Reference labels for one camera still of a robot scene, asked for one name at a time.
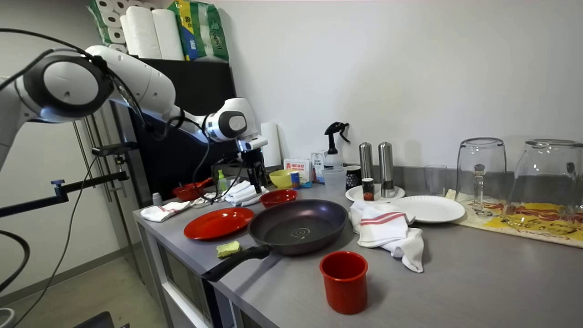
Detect large white plate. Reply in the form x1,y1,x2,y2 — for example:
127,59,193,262
388,192,468,225

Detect grey metal stand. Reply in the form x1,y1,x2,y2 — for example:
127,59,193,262
69,110,153,243

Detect crumpled white cloth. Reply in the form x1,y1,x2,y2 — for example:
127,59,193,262
138,191,218,223

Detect yellow-green sponge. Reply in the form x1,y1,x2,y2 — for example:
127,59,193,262
214,238,244,260

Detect grey counter cabinet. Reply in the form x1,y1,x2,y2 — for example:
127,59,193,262
133,218,269,328

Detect black frying pan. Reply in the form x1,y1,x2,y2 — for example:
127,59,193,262
200,198,351,283

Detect steel shaker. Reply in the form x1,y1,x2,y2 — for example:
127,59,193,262
357,140,375,181
377,140,397,196

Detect small green bottle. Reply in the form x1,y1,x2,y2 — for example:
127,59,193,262
214,167,231,192

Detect green packaged goods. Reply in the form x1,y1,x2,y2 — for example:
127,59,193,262
167,0,231,63

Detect toilet paper pack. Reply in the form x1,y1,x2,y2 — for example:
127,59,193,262
85,0,131,58

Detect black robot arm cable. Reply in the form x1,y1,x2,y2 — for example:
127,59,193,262
0,25,244,296

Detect black boom with blue clamp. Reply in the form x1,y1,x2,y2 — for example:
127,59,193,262
0,169,131,218

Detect white towel with red stripe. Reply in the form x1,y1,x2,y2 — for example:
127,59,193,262
347,198,426,274

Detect thin black cable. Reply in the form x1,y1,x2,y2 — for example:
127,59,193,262
9,150,102,328

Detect small white plate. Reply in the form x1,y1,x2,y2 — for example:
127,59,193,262
344,183,406,203

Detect red cup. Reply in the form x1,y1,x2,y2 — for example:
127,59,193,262
318,249,369,316

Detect white first aid kit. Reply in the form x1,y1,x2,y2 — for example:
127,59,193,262
282,156,315,183

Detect pack of paper towels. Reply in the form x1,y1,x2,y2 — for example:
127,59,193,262
118,5,185,61

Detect black floor object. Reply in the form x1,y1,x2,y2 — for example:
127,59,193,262
71,309,116,328

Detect grey tray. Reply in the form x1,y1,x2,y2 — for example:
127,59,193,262
209,160,284,183

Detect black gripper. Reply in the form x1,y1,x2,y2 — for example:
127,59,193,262
233,147,269,194

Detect white paper towel roll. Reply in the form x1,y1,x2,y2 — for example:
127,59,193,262
260,119,284,169

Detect red plate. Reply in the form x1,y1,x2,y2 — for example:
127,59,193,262
182,205,256,242

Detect white towel with blue stripes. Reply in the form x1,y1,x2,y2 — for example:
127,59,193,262
218,178,273,207

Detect spray bottle with black nozzle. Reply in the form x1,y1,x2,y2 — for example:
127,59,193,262
320,119,351,183

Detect yellow-green bowl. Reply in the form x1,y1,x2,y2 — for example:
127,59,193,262
267,167,295,191

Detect yellow patterned placemat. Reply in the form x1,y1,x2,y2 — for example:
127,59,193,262
444,187,583,249

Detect upturned clear wine glass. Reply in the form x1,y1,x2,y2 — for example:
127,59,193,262
453,136,510,218

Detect red bowl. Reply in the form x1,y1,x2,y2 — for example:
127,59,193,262
258,187,300,209

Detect small white printed box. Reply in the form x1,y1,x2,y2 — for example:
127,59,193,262
307,150,327,181

